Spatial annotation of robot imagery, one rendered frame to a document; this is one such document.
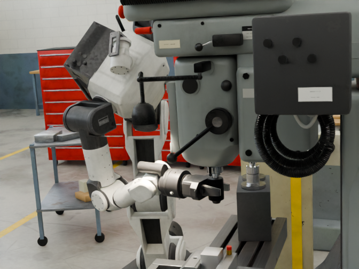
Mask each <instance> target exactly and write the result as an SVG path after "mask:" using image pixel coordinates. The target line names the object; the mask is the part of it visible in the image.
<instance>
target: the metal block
mask: <svg viewBox="0 0 359 269"><path fill-rule="evenodd" d="M222 258H223V248H217V247H205V249H204V250H203V252H202V253H201V254H200V260H201V269H216V268H217V266H218V264H219V263H220V261H221V260H222Z"/></svg>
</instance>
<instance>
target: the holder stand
mask: <svg viewBox="0 0 359 269"><path fill-rule="evenodd" d="M236 195H237V222H238V241H271V202H270V176H269V175H264V174H262V173H260V183H259V184H258V185H248V184H247V178H246V174H244V175H242V176H239V178H238V185H237V192H236Z"/></svg>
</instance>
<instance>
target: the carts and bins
mask: <svg viewBox="0 0 359 269"><path fill-rule="evenodd" d="M34 139H35V141H34V142H33V143H32V144H30V145H29V148H30V155H31V161H32V171H33V180H34V190H35V198H36V208H37V210H36V212H37V217H38V227H39V233H40V237H39V238H38V240H37V243H38V244H39V245H40V246H45V245H46V244H47V242H48V238H47V237H45V236H44V228H43V218H42V212H48V211H55V212H56V213H57V214H58V215H62V214H63V213H64V211H65V210H82V209H95V213H96V224H97V234H96V235H95V240H96V242H99V243H101V242H103V241H104V239H105V235H104V234H103V233H102V231H101V223H100V212H99V210H97V209H96V208H95V206H94V205H93V203H92V200H91V198H90V196H89V192H88V188H87V181H88V179H82V180H79V181H62V182H59V179H58V168H57V158H56V148H55V147H63V146H81V141H80V136H79V132H70V131H68V130H67V129H66V128H65V127H64V126H57V127H53V126H49V128H48V129H47V130H45V131H42V132H40V133H38V134H36V135H35V136H34ZM46 147H51V150H52V160H53V170H54V180H55V183H54V185H53V186H52V187H51V189H50V190H49V192H48V194H47V195H46V197H45V198H44V199H43V201H42V202H41V199H40V190H39V184H38V175H37V165H36V156H35V148H46Z"/></svg>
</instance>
